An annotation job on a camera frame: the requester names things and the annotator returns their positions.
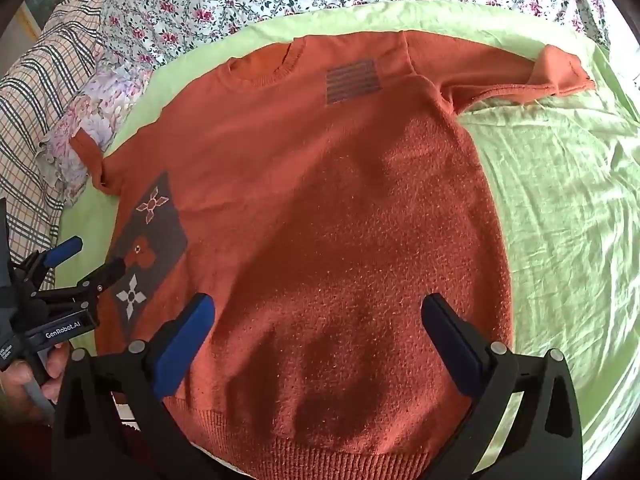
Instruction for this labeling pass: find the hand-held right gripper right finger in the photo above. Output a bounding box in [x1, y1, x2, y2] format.
[421, 292, 584, 480]

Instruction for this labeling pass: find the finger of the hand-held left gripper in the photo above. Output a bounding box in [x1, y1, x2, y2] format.
[12, 236, 84, 287]
[36, 258, 129, 317]

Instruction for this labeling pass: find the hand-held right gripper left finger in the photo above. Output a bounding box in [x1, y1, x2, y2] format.
[52, 292, 236, 480]

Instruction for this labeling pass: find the orange knit sweater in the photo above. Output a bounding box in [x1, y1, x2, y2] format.
[69, 30, 597, 480]

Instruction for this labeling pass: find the person's left hand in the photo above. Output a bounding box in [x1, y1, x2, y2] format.
[0, 344, 70, 426]

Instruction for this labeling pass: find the pale floral pillow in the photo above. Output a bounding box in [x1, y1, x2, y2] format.
[37, 66, 153, 207]

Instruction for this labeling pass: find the plaid checked cloth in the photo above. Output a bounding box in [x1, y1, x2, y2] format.
[0, 0, 110, 291]

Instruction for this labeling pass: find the light green blanket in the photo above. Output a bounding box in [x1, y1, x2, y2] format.
[60, 0, 640, 480]

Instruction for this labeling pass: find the rose floral quilt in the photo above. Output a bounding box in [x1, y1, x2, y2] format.
[95, 0, 612, 68]

